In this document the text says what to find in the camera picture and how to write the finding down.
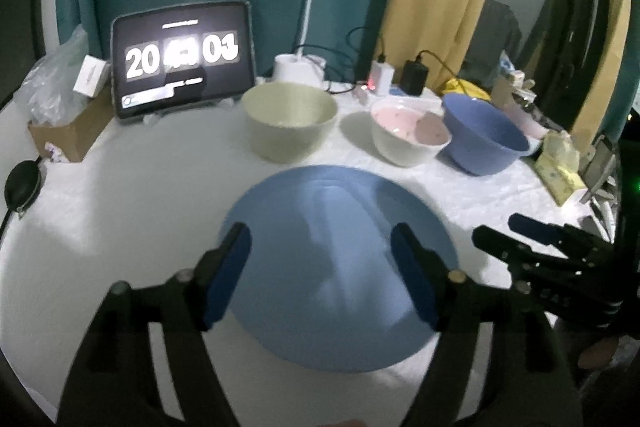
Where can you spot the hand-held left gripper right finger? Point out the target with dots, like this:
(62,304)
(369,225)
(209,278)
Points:
(415,277)

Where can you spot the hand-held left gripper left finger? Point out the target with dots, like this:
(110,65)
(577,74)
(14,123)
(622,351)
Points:
(225,277)

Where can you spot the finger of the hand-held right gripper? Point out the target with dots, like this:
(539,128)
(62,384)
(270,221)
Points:
(500,244)
(530,226)

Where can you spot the large blue plate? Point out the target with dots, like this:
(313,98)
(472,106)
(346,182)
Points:
(325,232)

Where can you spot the cream bowl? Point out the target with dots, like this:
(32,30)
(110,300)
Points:
(290,137)

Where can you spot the pink speckled white bowl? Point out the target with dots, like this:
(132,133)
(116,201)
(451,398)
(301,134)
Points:
(405,122)

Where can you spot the person's right hand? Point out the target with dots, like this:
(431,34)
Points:
(597,354)

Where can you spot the person's left hand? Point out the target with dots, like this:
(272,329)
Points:
(345,423)

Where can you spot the yellow tissue box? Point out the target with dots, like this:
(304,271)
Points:
(555,177)

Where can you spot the pink metal-lined bowl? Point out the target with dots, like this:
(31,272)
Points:
(525,119)

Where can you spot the white basket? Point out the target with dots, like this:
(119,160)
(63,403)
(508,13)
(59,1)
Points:
(507,89)

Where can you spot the yellow wipes pack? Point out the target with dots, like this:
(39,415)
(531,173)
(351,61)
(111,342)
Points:
(465,89)

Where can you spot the black charger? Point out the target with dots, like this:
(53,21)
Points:
(413,77)

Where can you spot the white power strip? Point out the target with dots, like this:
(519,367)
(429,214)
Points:
(362,93)

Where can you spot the narrow yellow curtain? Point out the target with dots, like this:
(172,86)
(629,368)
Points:
(607,47)

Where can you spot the white charger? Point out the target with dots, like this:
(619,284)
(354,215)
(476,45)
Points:
(381,77)

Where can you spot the cardboard box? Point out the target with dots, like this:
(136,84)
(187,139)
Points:
(75,132)

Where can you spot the black round device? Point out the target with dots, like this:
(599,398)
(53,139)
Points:
(22,187)

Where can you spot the tablet with clock display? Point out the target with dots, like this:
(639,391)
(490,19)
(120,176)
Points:
(185,57)

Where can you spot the small white box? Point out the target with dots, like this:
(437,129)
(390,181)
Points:
(90,74)

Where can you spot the clear plastic bag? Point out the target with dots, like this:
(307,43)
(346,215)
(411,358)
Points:
(50,82)

